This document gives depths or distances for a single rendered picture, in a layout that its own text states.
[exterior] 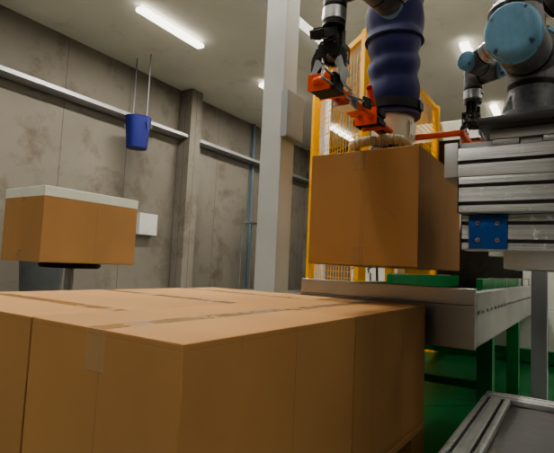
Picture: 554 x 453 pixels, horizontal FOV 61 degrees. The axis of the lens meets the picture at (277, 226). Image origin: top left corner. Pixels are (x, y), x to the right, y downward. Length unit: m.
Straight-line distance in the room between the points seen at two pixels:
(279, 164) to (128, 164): 5.77
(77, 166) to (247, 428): 7.26
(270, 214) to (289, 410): 2.11
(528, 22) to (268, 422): 0.98
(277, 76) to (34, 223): 1.69
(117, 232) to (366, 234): 1.74
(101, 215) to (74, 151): 5.08
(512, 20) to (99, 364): 1.08
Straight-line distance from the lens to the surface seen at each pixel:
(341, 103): 1.55
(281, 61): 3.21
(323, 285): 1.98
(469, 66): 2.08
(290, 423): 0.98
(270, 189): 3.00
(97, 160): 8.17
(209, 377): 0.76
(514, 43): 1.21
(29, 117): 7.64
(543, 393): 2.37
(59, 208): 2.76
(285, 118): 3.03
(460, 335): 1.80
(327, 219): 1.69
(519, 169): 1.26
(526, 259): 1.37
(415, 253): 1.57
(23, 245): 2.84
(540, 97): 1.30
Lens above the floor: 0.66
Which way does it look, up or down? 5 degrees up
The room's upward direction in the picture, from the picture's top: 3 degrees clockwise
